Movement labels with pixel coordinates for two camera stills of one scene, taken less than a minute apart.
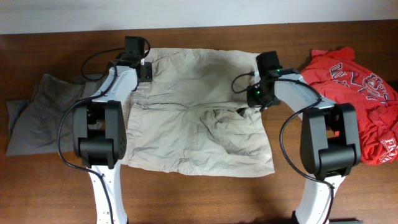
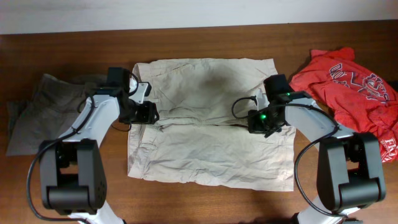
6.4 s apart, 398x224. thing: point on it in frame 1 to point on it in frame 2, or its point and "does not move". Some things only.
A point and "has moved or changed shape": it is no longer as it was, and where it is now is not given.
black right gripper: (252, 100) to (254, 126)
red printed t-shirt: (341, 77) does not move
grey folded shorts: (33, 125) does not move
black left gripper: (147, 71) to (147, 116)
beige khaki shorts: (193, 118) has moved or changed shape
